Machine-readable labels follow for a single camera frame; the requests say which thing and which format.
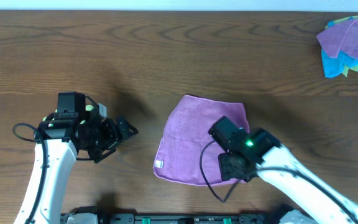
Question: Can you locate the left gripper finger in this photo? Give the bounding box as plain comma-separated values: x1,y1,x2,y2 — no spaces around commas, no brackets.
116,116,139,140
93,142,120,164

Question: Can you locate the purple microfibre cloth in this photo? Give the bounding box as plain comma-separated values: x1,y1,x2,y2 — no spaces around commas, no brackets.
153,95,250,186

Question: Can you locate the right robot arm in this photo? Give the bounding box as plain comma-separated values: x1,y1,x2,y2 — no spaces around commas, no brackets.
212,128,358,223

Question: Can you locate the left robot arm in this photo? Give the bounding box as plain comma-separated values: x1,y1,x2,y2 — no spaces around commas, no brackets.
15,114,138,223

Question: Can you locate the folded light green cloth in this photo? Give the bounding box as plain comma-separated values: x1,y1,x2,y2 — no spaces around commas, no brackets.
43,105,94,124

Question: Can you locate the blue cloth in pile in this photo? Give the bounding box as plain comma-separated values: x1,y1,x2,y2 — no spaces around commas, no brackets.
317,21,358,78

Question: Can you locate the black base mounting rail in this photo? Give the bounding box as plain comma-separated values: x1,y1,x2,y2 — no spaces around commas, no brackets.
60,205,291,224

